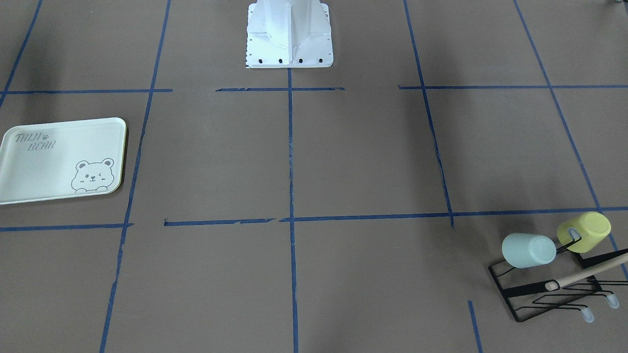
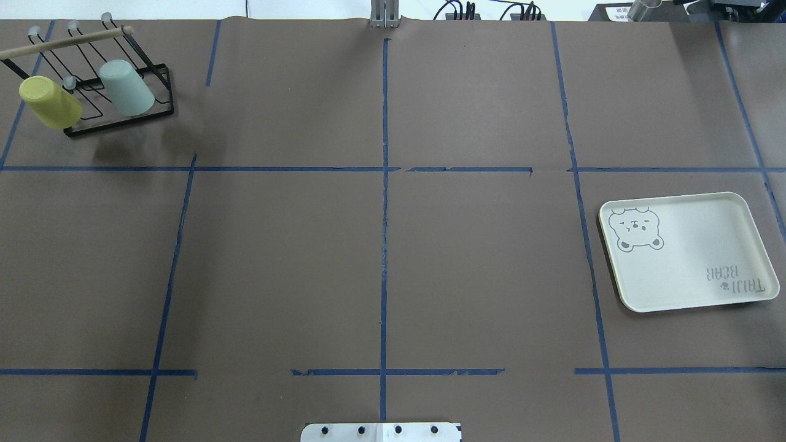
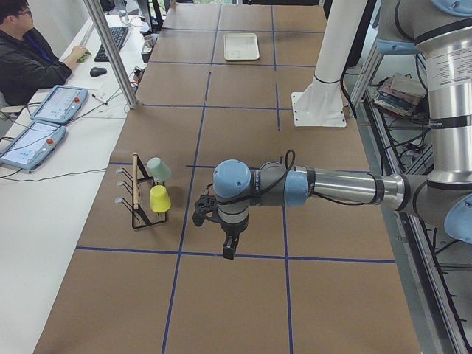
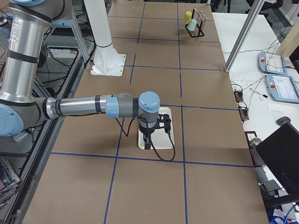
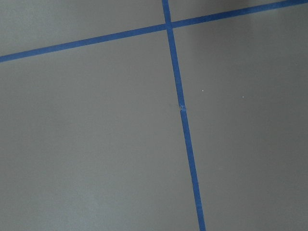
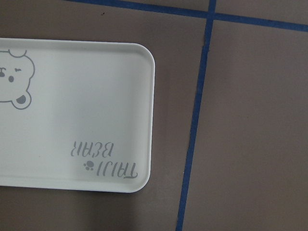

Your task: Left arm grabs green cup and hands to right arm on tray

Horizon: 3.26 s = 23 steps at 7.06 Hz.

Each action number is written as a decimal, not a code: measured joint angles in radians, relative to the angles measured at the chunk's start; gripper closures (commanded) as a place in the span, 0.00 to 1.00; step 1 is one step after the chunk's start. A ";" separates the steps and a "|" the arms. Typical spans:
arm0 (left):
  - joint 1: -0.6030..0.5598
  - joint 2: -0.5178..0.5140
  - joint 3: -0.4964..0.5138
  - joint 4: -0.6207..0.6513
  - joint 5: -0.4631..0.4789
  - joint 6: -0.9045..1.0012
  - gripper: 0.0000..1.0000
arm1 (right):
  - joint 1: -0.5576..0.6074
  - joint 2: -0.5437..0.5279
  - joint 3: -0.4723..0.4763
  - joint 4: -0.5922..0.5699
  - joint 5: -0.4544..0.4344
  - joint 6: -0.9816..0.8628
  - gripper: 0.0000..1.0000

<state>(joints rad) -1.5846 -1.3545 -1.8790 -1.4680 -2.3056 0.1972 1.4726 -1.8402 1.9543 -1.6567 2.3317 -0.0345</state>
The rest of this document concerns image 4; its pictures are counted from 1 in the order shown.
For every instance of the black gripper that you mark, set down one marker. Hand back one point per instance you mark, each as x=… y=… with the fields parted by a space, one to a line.
x=146 y=131

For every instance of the pale green plastic cup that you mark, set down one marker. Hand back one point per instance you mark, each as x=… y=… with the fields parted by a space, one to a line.
x=192 y=25

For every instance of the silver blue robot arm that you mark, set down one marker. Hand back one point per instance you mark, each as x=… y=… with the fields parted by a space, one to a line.
x=20 y=110

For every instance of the white plastic tray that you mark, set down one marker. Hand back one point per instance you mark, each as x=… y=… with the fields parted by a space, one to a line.
x=159 y=138

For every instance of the small metal cup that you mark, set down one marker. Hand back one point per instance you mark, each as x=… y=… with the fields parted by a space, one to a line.
x=254 y=142

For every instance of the yellow plastic cup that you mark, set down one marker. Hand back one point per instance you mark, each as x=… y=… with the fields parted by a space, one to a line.
x=188 y=17

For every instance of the orange circuit board lower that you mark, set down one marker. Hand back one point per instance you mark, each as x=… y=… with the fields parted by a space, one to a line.
x=243 y=114

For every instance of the orange circuit board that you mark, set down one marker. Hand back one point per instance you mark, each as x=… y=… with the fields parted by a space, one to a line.
x=243 y=114
x=238 y=96

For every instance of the orange circuit board upper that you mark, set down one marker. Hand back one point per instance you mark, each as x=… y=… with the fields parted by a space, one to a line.
x=238 y=96

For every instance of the black marker pen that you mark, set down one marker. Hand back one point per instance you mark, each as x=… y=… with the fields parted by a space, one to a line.
x=255 y=91

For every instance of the black monitor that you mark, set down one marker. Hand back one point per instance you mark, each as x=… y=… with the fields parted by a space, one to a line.
x=280 y=152

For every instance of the stack of books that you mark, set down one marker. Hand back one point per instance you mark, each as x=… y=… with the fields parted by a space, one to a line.
x=9 y=182

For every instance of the upper teach pendant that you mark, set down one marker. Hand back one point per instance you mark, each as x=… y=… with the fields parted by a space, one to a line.
x=272 y=63

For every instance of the teach pendant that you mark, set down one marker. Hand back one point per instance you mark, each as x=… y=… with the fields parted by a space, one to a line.
x=272 y=63
x=282 y=88

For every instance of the lower teach pendant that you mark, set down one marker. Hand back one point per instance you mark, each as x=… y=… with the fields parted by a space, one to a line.
x=282 y=88

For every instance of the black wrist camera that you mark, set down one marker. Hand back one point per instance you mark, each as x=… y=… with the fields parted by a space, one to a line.
x=164 y=122

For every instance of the white camera stand pillar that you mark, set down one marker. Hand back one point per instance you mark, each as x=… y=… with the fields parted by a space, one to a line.
x=107 y=61

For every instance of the black wire cup rack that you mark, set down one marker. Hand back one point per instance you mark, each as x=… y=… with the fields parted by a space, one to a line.
x=201 y=20

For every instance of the aluminium frame post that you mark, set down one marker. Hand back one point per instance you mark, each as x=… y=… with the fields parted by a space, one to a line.
x=254 y=12

